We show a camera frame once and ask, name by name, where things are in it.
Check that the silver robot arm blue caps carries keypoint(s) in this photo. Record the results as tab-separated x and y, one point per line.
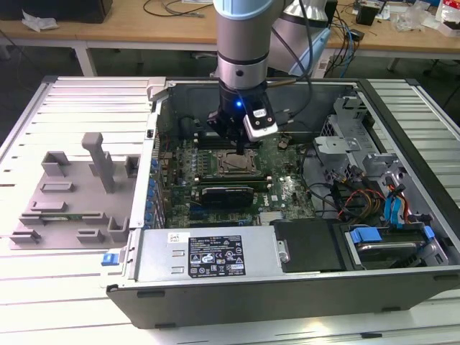
240	43

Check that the CPU socket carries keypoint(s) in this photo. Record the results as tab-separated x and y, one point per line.
216	158

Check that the dark round battery holder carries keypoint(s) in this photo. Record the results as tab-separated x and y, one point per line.
282	142

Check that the black graphics card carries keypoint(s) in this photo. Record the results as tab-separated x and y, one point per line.
226	196

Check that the green motherboard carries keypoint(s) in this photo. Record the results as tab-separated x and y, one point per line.
287	187

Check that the grey metal drive cage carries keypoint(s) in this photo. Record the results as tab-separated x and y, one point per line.
336	147

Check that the silver chipset heatsink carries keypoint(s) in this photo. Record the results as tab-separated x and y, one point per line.
272	216

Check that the small black adapter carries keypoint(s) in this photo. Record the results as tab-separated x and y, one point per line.
357	35

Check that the black plastic bay cover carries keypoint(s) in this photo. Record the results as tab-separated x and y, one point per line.
309	244

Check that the silver power supply unit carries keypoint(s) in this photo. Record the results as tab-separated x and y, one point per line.
161	251

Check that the small black cube device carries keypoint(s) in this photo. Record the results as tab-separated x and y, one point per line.
366	15

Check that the grey plastic parts rack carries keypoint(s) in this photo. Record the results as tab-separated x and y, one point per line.
82	201

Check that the green RAM stick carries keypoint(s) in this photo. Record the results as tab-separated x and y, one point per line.
72	217

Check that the black silver PC case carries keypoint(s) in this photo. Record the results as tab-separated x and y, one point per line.
251	298

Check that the blue case latch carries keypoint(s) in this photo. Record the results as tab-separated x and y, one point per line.
109	259

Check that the large black box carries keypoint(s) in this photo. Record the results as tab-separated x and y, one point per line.
54	9

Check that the clear plastic bags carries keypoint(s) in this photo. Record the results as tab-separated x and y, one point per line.
413	18

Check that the white crumpled paper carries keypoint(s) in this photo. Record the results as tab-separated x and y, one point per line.
37	22

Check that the hard disk in blue carrier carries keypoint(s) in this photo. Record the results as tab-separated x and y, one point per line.
388	251

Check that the white red plastic bag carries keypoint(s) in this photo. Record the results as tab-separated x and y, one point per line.
447	14

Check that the white wrist camera black face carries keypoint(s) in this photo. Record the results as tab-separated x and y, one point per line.
260	124

